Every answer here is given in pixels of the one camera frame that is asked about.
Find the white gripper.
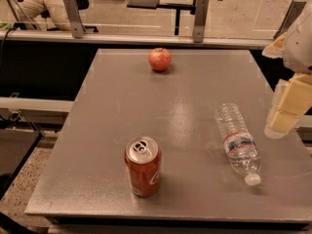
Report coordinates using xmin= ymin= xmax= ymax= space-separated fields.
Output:
xmin=262 ymin=3 xmax=312 ymax=139

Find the clear plastic water bottle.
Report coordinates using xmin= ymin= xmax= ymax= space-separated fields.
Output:
xmin=214 ymin=103 xmax=261 ymax=186

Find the red apple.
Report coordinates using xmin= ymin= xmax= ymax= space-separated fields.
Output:
xmin=148 ymin=48 xmax=172 ymax=71

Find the red soda can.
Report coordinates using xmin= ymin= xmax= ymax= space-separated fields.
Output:
xmin=124 ymin=136 xmax=162 ymax=198

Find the seated person in beige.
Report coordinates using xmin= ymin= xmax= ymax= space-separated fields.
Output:
xmin=14 ymin=0 xmax=91 ymax=31

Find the black side table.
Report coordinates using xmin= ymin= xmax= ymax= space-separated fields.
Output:
xmin=0 ymin=130 xmax=41 ymax=199

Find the right metal bracket post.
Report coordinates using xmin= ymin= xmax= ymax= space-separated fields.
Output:
xmin=273 ymin=0 xmax=306 ymax=39

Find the metal bracket post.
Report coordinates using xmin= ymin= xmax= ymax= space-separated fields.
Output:
xmin=62 ymin=0 xmax=85 ymax=38
xmin=193 ymin=0 xmax=209 ymax=43
xmin=273 ymin=0 xmax=306 ymax=39

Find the middle metal bracket post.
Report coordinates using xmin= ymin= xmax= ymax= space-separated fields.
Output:
xmin=193 ymin=0 xmax=209 ymax=43

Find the left metal bracket post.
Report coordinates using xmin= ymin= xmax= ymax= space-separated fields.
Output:
xmin=62 ymin=0 xmax=85 ymax=38

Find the grey metal rail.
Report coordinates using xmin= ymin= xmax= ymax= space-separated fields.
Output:
xmin=8 ymin=30 xmax=271 ymax=49

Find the black cable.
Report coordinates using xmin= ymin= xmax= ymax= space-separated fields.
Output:
xmin=0 ymin=27 xmax=17 ymax=70

